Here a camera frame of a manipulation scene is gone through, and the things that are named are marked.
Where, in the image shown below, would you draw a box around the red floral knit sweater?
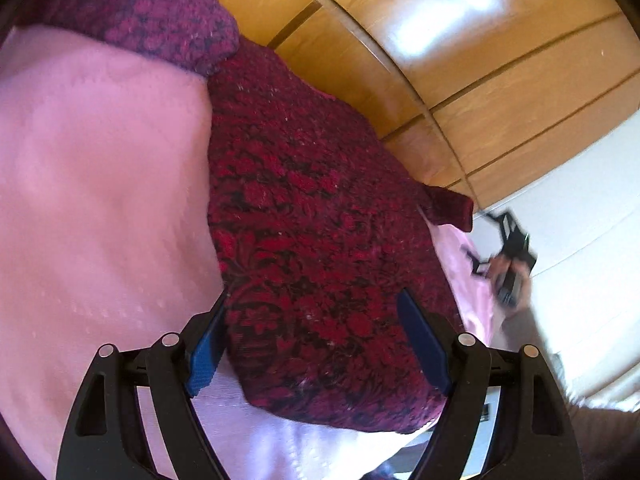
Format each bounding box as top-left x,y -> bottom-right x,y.
34,0 -> 473,434

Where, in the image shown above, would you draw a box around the person's right hand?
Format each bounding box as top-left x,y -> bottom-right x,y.
488,255 -> 532,316

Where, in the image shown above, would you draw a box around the wooden wardrobe panels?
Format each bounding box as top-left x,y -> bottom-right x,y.
220,0 -> 639,207

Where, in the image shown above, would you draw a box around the pink bed sheet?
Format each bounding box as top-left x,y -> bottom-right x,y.
1,26 -> 496,479

